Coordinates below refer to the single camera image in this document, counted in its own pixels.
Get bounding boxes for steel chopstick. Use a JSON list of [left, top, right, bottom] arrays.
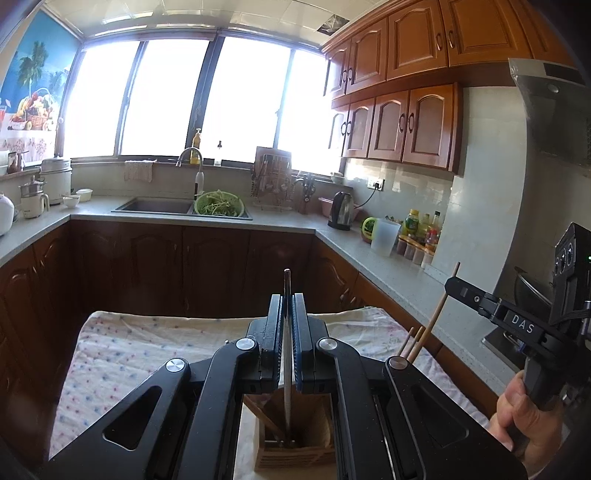
[[283, 269, 296, 446]]

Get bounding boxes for white hanging towel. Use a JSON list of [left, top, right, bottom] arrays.
[[124, 160, 154, 183]]

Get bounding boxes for gas stove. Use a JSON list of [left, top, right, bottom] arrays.
[[481, 330, 527, 370]]

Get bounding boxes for green colander with vegetables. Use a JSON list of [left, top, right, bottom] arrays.
[[194, 191, 245, 217]]

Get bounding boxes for person's right hand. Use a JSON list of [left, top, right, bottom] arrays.
[[489, 371, 573, 467]]

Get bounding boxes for wooden utensil holder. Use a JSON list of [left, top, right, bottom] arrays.
[[242, 392, 337, 472]]

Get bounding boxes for white rice cooker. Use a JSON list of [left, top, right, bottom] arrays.
[[0, 193, 16, 236]]

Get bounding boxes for wooden lower cabinets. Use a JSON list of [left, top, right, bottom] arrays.
[[0, 219, 499, 462]]

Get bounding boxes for kitchen sink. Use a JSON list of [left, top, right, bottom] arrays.
[[111, 198, 254, 221]]

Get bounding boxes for black kitchen scissors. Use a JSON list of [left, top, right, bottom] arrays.
[[295, 171, 319, 215]]

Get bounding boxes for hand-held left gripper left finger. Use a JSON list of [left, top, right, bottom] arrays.
[[46, 293, 289, 480]]

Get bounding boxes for spice jar rack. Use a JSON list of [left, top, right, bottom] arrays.
[[396, 235, 437, 268]]

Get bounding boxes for large white electric pot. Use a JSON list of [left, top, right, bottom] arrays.
[[39, 157, 74, 206]]

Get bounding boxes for grey kitchen countertop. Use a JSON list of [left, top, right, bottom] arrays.
[[0, 194, 527, 402]]

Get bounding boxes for black electric kettle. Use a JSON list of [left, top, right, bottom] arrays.
[[328, 191, 355, 232]]

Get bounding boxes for black power cable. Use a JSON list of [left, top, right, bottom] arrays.
[[352, 186, 378, 212]]

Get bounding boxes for white dotted tablecloth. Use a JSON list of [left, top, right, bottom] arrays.
[[48, 307, 490, 480]]

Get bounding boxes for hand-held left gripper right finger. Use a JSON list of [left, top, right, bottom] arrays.
[[292, 293, 529, 480]]

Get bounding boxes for beach and fruit wall poster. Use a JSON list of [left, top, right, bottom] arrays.
[[0, 9, 81, 164]]

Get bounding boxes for dark brown chopstick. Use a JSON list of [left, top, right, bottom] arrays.
[[244, 396, 284, 441]]

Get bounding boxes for white plastic cup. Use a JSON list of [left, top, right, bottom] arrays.
[[370, 218, 402, 258]]

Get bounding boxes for steel range hood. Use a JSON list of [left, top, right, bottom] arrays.
[[508, 58, 591, 296]]

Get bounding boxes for black wok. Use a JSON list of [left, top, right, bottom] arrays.
[[512, 268, 555, 308]]

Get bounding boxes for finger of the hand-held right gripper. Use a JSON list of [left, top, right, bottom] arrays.
[[444, 276, 552, 347]]

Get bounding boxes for wooden upper cabinets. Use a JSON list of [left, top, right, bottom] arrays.
[[322, 0, 555, 175]]

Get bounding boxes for wooden cabinets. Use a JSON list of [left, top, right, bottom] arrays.
[[0, 219, 499, 462], [322, 0, 555, 175]]

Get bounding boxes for kitchen window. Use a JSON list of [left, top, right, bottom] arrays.
[[58, 28, 345, 171]]

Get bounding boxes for chrome sink faucet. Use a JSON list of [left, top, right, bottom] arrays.
[[175, 148, 205, 200]]

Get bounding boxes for wire dish rack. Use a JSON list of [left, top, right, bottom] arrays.
[[252, 146, 294, 210]]

